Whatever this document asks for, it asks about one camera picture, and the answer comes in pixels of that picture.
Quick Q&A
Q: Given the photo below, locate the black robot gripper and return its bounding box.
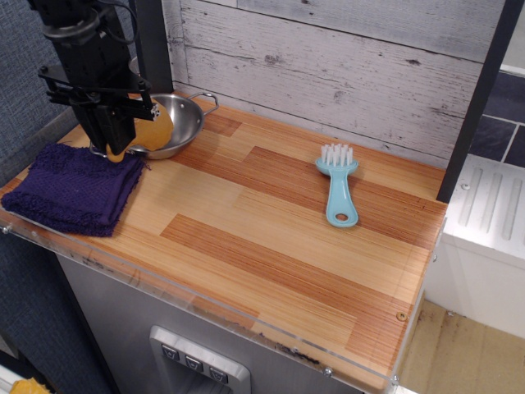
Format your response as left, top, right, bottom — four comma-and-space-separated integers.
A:
39, 24, 152, 155

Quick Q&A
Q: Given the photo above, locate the yellow plastic chicken drumstick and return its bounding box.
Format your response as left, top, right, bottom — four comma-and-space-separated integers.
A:
106, 98, 174, 163

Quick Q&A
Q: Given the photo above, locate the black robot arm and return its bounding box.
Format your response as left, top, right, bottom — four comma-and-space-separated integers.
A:
30, 1, 160, 155

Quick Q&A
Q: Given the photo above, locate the silver metal colander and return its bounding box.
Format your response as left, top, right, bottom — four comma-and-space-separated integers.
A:
90, 92, 219, 159

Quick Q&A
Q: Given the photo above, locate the purple folded cloth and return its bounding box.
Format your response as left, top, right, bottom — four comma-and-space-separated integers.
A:
1, 144, 144, 237

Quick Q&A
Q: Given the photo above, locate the clear acrylic edge guard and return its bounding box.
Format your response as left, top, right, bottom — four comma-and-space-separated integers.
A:
1, 212, 399, 393

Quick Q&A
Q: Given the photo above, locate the grey toy appliance cabinet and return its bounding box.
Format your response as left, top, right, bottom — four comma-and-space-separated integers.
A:
58, 255, 404, 393

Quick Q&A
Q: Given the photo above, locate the light blue dish brush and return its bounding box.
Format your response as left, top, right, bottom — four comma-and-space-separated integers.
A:
315, 144, 358, 227

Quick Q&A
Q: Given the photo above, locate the silver dispenser button panel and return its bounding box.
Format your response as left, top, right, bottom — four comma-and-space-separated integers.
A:
149, 325, 252, 393

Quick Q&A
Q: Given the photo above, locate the yellow object bottom corner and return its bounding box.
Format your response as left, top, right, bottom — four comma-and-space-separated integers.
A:
9, 378, 50, 394

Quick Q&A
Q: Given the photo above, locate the white toy sink unit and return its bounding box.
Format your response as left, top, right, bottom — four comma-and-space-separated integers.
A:
424, 155, 524, 337

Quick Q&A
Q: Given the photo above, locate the black vertical post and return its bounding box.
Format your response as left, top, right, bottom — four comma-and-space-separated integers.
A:
436, 0, 524, 203

